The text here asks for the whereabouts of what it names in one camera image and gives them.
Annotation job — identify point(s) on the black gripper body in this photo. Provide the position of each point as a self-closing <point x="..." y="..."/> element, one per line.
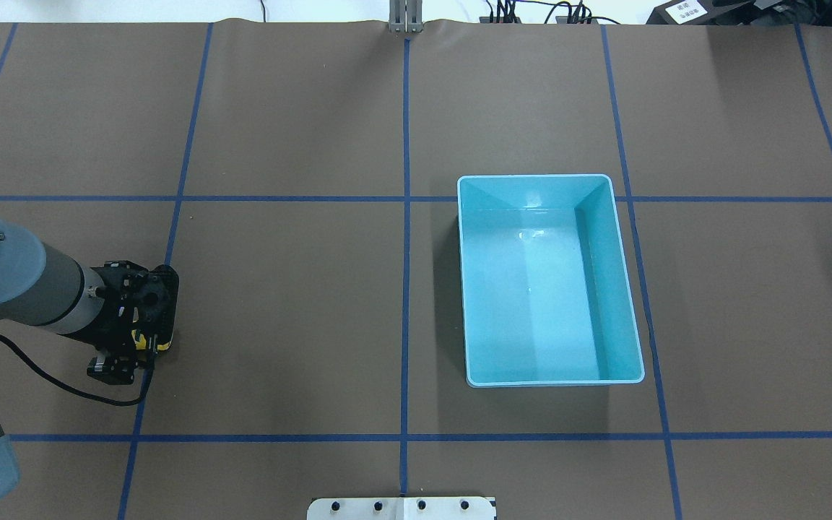
<point x="107" y="365"/>

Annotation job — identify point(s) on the yellow beetle toy car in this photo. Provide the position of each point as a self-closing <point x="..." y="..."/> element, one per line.
<point x="143" y="343"/>

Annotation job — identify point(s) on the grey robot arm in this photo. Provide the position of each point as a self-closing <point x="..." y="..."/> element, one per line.
<point x="42" y="287"/>

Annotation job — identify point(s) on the turquoise plastic bin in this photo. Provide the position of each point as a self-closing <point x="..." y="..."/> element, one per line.
<point x="545" y="291"/>

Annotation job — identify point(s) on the black box with label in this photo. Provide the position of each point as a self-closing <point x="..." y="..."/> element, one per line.
<point x="679" y="13"/>

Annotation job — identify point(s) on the white metal base plate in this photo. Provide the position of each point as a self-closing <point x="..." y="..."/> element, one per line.
<point x="431" y="507"/>

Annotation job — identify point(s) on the aluminium frame post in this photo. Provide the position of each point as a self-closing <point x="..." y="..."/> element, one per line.
<point x="406" y="16"/>

